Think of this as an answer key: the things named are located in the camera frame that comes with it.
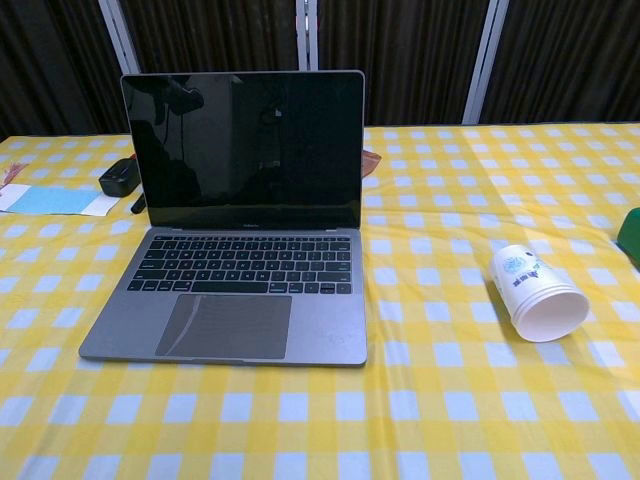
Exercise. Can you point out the black white marker pen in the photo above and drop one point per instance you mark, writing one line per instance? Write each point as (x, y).
(137, 205)

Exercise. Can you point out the grey laptop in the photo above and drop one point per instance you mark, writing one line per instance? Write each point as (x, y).
(235, 325)

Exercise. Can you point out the dark folding screen panel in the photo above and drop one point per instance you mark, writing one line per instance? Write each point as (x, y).
(575, 60)
(210, 35)
(50, 65)
(400, 60)

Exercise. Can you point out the green yellow box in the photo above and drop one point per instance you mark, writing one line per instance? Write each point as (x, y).
(632, 230)

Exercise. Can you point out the yellow white checkered tablecloth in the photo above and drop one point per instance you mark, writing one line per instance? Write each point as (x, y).
(450, 400)

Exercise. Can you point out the blue white paper card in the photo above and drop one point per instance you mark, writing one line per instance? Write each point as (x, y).
(55, 200)

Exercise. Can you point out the white printed paper cup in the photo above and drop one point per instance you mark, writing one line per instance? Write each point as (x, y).
(530, 290)

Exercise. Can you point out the pink tassel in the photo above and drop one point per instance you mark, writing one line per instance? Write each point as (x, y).
(10, 172)

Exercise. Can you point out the black bottle with red cap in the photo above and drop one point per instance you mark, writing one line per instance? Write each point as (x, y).
(117, 180)

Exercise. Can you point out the orange spouted drink pouch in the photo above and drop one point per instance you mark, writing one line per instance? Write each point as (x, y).
(371, 162)

